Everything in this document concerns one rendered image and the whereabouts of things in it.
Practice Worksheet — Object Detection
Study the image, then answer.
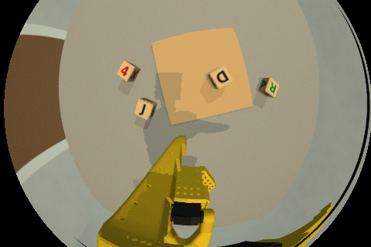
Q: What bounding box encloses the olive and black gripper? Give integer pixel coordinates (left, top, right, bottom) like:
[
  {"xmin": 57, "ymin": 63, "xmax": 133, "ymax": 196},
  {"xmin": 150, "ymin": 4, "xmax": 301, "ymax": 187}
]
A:
[{"xmin": 97, "ymin": 22, "xmax": 369, "ymax": 247}]

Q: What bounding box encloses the orange flat mat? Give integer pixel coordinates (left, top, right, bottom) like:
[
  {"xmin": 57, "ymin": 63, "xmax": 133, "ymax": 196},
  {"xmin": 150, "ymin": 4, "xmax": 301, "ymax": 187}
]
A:
[{"xmin": 152, "ymin": 28, "xmax": 253, "ymax": 125}]

